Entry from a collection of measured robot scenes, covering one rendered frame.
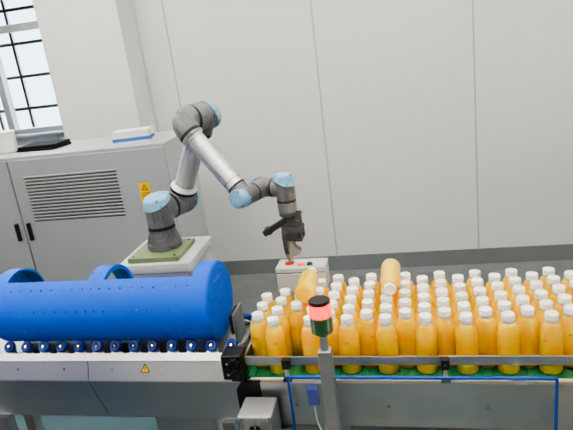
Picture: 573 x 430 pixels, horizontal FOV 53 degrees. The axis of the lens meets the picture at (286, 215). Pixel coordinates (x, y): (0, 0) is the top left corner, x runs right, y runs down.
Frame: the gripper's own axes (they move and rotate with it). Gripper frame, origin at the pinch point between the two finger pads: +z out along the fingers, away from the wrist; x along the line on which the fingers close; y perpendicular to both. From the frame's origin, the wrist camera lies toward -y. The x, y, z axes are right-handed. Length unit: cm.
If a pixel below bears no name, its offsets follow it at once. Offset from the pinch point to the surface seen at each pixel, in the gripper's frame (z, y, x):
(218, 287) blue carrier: -2.0, -20.2, -29.4
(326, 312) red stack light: -11, 25, -67
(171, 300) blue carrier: -3, -33, -42
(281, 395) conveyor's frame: 27, 4, -52
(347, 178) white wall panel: 30, -1, 240
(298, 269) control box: 2.3, 4.3, -5.0
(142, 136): -36, -115, 127
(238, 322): 11.5, -14.5, -30.9
